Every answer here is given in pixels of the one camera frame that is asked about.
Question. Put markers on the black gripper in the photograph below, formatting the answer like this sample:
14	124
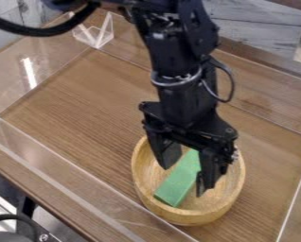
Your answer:
183	119

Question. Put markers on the green rectangular block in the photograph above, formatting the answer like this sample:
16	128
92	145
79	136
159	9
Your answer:
175	187

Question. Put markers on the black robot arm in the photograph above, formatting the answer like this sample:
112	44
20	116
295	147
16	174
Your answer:
180	36

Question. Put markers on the brown wooden bowl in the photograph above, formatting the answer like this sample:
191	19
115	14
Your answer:
195	211

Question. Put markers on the clear acrylic corner bracket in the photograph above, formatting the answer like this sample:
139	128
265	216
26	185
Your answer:
96	31

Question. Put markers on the black table leg bracket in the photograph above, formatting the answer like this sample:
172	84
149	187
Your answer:
25	226

